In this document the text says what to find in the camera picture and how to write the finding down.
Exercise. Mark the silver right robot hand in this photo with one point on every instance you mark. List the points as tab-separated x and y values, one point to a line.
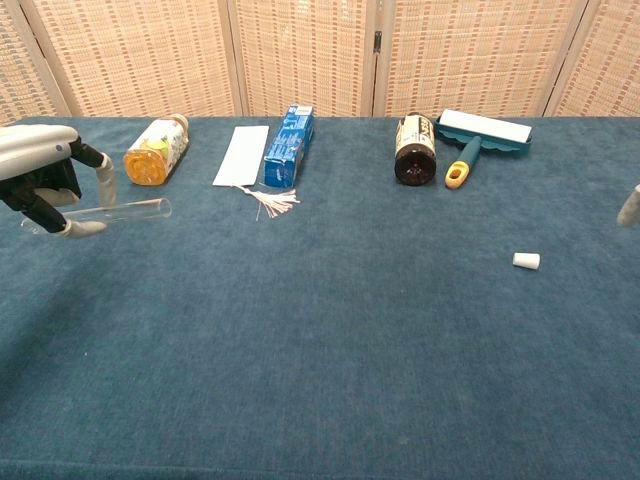
631	207

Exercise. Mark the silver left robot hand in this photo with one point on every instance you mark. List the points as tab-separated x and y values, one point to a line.
30	145

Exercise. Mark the small white cap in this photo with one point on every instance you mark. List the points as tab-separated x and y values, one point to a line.
526	261

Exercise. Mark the clear glass test tube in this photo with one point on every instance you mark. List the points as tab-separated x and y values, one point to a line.
140	209

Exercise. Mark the yellow tea plastic bottle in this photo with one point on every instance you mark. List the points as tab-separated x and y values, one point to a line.
150	160

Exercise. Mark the woven bamboo folding screen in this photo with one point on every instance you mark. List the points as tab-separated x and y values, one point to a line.
150	55

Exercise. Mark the teal lint roller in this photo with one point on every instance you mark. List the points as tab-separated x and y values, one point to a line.
485	131

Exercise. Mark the white bookmark with tassel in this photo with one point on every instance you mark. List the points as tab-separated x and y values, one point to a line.
242	155

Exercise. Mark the dark brown drink bottle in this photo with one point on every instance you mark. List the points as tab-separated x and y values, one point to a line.
415	160

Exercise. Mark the blue cardboard box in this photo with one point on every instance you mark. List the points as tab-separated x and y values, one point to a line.
290	150

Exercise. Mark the black screen hinge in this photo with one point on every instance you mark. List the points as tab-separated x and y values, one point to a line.
377	42

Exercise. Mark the blue tablecloth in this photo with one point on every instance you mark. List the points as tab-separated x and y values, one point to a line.
320	325

